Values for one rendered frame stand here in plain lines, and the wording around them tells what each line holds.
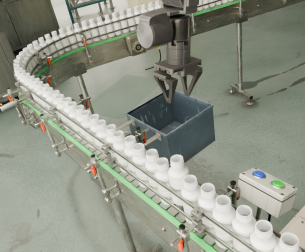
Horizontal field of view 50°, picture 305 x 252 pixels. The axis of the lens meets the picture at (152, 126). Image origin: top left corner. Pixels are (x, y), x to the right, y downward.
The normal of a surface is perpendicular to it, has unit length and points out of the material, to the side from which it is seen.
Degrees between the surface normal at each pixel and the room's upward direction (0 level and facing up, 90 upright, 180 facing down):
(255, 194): 70
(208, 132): 90
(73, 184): 0
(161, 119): 90
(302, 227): 0
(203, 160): 0
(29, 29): 90
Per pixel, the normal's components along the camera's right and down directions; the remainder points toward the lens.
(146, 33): -0.78, 0.32
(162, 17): 0.62, 0.39
